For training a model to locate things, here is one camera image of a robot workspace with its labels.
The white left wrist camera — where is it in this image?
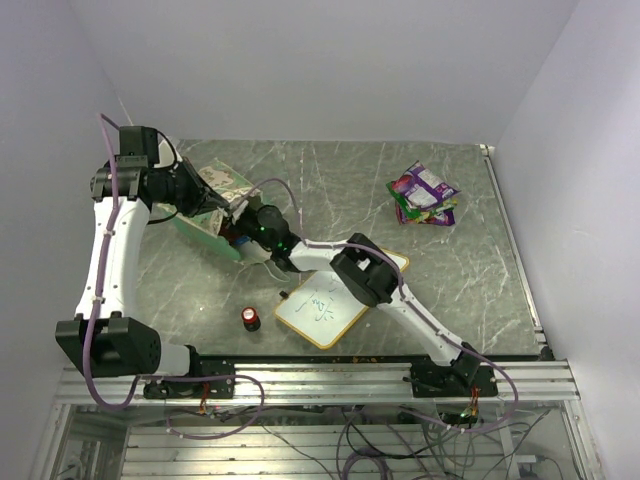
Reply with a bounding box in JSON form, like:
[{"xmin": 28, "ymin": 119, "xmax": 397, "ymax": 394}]
[{"xmin": 155, "ymin": 133, "xmax": 182, "ymax": 169}]

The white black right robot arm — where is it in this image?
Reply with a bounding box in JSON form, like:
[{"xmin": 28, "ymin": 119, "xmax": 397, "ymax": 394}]
[{"xmin": 232, "ymin": 205, "xmax": 482, "ymax": 396}]

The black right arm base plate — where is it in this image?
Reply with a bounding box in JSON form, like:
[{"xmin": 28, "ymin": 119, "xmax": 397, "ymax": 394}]
[{"xmin": 402, "ymin": 362, "xmax": 498, "ymax": 398}]

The aluminium frame rail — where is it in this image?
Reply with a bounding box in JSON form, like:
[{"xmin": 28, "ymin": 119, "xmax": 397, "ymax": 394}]
[{"xmin": 54, "ymin": 361, "xmax": 580, "ymax": 406}]

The small yellow-framed whiteboard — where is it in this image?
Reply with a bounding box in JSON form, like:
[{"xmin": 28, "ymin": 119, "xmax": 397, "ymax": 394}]
[{"xmin": 273, "ymin": 247, "xmax": 411, "ymax": 350}]

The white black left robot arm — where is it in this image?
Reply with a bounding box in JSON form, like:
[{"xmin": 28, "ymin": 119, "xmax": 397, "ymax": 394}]
[{"xmin": 55, "ymin": 126, "xmax": 229, "ymax": 397}]

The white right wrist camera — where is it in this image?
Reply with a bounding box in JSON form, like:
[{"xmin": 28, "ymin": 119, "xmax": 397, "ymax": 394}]
[{"xmin": 229, "ymin": 198, "xmax": 249, "ymax": 223}]

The purple Fox's berries candy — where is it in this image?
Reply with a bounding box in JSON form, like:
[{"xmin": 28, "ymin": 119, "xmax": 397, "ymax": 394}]
[{"xmin": 395, "ymin": 202, "xmax": 456, "ymax": 227}]

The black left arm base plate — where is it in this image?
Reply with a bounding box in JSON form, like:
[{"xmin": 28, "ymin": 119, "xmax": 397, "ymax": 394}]
[{"xmin": 143, "ymin": 360, "xmax": 236, "ymax": 400}]

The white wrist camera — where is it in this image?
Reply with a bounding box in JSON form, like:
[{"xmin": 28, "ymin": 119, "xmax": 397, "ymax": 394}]
[
  {"xmin": 229, "ymin": 198, "xmax": 249, "ymax": 223},
  {"xmin": 155, "ymin": 133, "xmax": 182, "ymax": 169}
]

